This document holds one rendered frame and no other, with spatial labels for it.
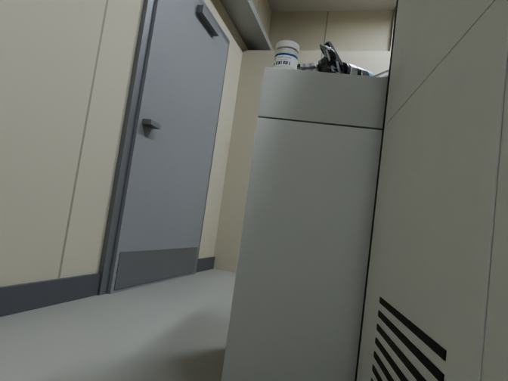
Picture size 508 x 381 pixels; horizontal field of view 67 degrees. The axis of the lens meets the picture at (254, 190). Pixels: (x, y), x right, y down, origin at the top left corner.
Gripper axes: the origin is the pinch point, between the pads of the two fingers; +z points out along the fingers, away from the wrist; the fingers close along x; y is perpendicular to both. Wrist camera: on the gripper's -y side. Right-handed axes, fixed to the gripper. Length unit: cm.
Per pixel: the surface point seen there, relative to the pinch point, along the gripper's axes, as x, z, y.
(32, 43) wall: 66, 88, -23
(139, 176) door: 131, 25, 7
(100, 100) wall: 98, 55, -21
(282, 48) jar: -18.9, 29.2, 20.3
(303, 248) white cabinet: -11, 25, 78
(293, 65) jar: -19.1, 26.0, 25.2
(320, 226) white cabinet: -15, 22, 72
